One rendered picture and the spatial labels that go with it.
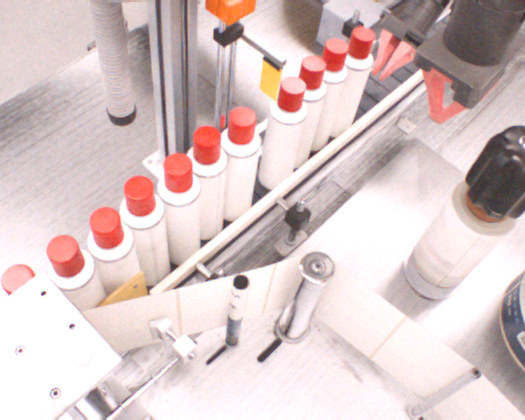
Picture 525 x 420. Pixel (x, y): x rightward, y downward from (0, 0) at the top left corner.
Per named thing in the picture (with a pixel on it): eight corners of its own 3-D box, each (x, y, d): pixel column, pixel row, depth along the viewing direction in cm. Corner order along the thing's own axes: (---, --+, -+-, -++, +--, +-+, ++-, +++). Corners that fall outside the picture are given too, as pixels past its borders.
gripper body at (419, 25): (425, 50, 87) (452, 11, 84) (375, 17, 90) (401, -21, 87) (431, 57, 92) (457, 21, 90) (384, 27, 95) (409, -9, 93)
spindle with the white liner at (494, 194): (439, 311, 77) (550, 195, 52) (391, 271, 80) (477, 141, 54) (471, 272, 81) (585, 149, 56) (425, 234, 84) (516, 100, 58)
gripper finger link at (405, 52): (386, 84, 90) (419, 36, 87) (352, 61, 92) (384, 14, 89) (394, 90, 96) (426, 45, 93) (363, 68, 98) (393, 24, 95)
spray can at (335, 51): (307, 157, 89) (333, 63, 72) (290, 135, 91) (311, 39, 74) (333, 146, 91) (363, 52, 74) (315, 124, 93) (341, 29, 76)
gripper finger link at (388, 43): (391, 88, 89) (424, 40, 86) (357, 64, 91) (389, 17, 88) (399, 93, 95) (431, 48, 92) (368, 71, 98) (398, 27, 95)
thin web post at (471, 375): (415, 423, 68) (479, 386, 52) (403, 413, 69) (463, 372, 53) (423, 412, 69) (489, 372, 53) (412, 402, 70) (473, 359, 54)
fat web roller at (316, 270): (292, 351, 72) (320, 294, 56) (267, 327, 73) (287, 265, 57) (315, 328, 74) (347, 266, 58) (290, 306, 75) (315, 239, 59)
